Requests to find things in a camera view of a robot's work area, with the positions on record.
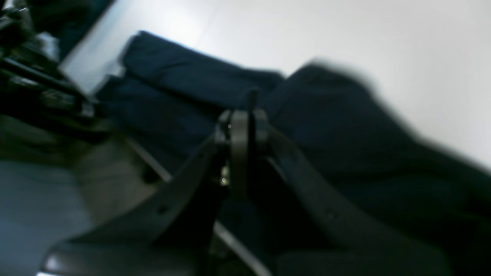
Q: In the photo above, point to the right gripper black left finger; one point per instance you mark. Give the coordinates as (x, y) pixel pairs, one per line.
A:
(178, 231)

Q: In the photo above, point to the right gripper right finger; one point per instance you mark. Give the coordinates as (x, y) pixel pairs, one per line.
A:
(366, 247)

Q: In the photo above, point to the black T-shirt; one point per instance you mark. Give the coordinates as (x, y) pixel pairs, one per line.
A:
(170, 98)

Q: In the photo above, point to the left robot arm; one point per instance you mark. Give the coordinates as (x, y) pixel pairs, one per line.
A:
(35, 37)

